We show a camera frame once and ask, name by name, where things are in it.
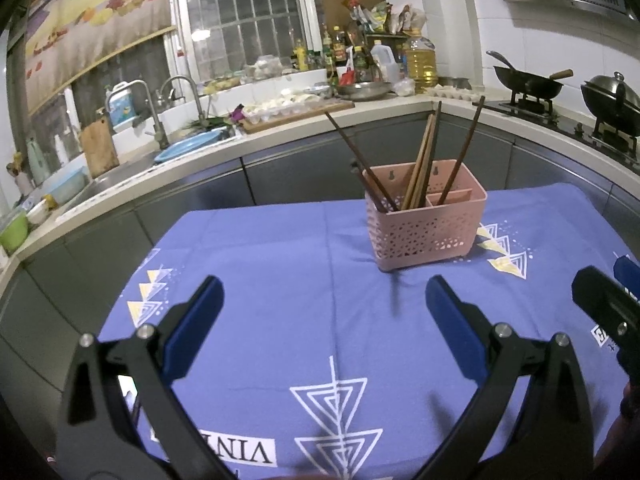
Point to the person's right hand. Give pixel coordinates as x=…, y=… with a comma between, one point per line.
x=627, y=405

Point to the grey kitchen counter cabinets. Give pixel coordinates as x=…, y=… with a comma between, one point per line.
x=300, y=170

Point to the metal bowl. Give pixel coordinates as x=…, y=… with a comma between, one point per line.
x=362, y=90

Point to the blue printed container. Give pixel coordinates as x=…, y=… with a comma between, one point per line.
x=120, y=107

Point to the blue plate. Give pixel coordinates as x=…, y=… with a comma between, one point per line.
x=187, y=147

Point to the light green bottle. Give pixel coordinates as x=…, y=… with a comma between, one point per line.
x=37, y=162

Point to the blue printed tablecloth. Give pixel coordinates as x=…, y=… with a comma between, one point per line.
x=300, y=285

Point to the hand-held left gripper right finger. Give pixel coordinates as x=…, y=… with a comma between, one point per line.
x=455, y=330

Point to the black lidded wok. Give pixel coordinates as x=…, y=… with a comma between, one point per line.
x=612, y=102

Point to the bunch of brown wooden chopsticks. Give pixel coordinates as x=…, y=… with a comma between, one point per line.
x=420, y=170

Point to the white egg tray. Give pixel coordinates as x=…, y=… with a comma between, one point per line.
x=450, y=92

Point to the green bowl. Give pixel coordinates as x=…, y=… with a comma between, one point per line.
x=12, y=232

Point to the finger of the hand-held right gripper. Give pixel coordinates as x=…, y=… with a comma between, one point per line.
x=629, y=272
x=600, y=297

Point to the pile of snack bags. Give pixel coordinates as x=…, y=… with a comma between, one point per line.
x=385, y=15

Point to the yellow cooking oil bottle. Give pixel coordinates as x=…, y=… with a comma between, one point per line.
x=420, y=62

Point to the long wooden board with dumplings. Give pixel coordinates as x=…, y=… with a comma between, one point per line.
x=300, y=110

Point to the metal faucet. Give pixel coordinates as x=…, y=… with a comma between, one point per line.
x=192, y=92
x=150, y=110

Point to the blue plastic container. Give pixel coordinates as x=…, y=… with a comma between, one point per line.
x=67, y=187

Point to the pink plastic utensil basket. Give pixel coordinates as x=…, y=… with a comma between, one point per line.
x=425, y=237

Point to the white plastic jug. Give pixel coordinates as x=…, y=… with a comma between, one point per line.
x=385, y=62

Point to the fruit print window blind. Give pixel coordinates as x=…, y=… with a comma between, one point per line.
x=90, y=15

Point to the black gas stove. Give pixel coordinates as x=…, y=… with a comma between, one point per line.
x=570, y=125

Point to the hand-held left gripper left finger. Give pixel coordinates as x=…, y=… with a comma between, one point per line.
x=197, y=325

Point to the row of condiment bottles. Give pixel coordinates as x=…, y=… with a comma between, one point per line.
x=330, y=55

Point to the wooden cutting board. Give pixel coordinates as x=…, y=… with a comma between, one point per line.
x=100, y=150

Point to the window with metal grille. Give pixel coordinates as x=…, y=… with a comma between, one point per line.
x=240, y=10

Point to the black spatula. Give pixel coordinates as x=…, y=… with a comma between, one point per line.
x=500, y=57

